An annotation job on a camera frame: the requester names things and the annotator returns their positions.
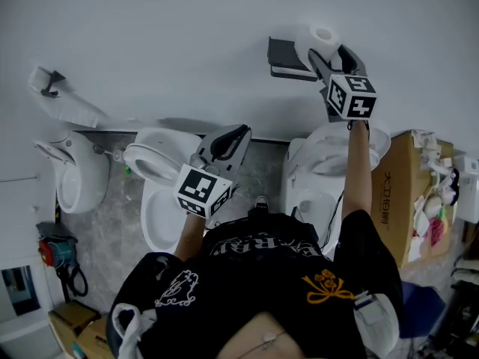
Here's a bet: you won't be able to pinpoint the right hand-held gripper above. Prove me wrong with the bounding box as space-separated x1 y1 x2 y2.
307 44 379 124

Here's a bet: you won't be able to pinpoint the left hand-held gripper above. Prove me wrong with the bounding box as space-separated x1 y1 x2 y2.
173 123 253 220

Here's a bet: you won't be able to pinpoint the white toilet paper roll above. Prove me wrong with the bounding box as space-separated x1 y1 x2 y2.
290 22 343 71

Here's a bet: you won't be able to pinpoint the dark grey paper roll holder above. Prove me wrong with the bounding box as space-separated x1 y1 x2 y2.
266 36 320 83

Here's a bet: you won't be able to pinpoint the person's left forearm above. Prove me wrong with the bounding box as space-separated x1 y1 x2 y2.
173 212 207 262

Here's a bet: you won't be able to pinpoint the person's right forearm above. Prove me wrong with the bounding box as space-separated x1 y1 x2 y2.
341 120 373 222

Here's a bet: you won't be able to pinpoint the white toilet with open seat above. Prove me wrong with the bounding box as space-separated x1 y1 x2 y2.
122 126 205 254

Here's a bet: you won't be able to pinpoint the large white toilet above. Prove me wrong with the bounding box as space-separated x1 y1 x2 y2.
279 120 391 260

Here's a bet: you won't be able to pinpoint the small white toilet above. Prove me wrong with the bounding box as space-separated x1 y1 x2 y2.
32 129 111 215

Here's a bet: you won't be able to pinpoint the person's black printed shirt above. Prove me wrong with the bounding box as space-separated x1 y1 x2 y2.
106 206 405 359

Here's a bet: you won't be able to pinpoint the large brown cardboard box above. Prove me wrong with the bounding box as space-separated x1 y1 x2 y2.
370 129 456 269

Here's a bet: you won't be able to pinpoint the clutter of small white items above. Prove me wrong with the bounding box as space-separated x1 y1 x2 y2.
406 129 460 263

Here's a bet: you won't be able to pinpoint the red and teal power tool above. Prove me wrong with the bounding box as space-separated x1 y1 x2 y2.
37 221 79 269

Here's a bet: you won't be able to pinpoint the white pouch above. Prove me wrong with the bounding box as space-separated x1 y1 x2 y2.
353 289 400 355

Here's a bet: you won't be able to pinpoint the brown cardboard box with label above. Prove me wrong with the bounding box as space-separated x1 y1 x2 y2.
76 316 113 359

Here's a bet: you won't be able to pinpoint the small brown cardboard box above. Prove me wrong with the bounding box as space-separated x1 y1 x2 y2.
48 300 101 357

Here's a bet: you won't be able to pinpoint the blue chair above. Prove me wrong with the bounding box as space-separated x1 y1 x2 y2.
398 280 447 339

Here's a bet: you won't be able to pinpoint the white cabinet with glass panel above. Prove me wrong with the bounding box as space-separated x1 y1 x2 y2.
0 256 63 359

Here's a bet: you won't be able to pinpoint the thin black cables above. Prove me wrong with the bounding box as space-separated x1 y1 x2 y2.
317 191 346 252

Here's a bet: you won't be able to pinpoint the metal water hose fitting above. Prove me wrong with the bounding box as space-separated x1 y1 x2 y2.
93 144 125 162

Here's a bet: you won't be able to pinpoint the white wall box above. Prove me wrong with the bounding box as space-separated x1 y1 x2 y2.
453 154 479 224

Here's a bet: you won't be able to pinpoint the thin necklace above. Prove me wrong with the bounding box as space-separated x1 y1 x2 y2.
248 329 291 351

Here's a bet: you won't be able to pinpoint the black wall paper holder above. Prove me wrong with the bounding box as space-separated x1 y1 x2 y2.
39 69 67 98

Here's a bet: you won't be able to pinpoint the black coiled cable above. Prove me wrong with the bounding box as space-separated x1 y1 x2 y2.
55 263 89 298

